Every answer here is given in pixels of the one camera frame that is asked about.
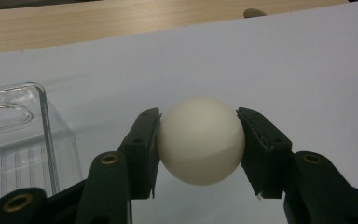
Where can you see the clear plastic container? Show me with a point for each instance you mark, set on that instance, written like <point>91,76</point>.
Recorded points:
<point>18,143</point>

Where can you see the white egg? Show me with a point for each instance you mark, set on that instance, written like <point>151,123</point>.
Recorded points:
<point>200,141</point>

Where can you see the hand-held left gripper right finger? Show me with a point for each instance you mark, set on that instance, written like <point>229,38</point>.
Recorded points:
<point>265,149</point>

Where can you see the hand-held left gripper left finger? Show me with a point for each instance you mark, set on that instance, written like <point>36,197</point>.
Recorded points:
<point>141,149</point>

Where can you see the wooden table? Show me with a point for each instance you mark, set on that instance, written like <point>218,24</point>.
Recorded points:
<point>105,21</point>

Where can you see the white table mat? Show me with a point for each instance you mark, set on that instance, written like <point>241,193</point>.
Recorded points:
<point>230,68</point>

